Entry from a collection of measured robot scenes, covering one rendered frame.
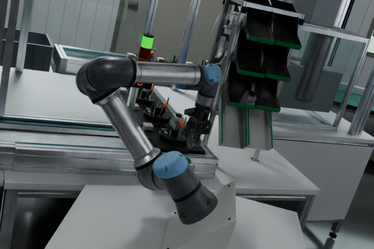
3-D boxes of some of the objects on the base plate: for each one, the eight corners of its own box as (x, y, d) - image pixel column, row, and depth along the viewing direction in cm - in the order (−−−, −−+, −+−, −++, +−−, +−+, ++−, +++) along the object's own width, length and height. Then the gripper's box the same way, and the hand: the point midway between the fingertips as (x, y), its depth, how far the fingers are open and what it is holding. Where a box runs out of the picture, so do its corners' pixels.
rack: (259, 161, 255) (307, 15, 230) (198, 158, 239) (243, 1, 214) (241, 144, 273) (284, 6, 248) (183, 140, 257) (223, -7, 232)
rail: (213, 178, 222) (220, 158, 218) (12, 172, 184) (15, 147, 180) (208, 172, 226) (215, 152, 223) (11, 164, 188) (15, 140, 185)
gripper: (198, 108, 192) (186, 154, 198) (218, 110, 196) (205, 155, 202) (190, 100, 199) (178, 145, 206) (209, 102, 203) (197, 147, 210)
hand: (190, 144), depth 206 cm, fingers closed
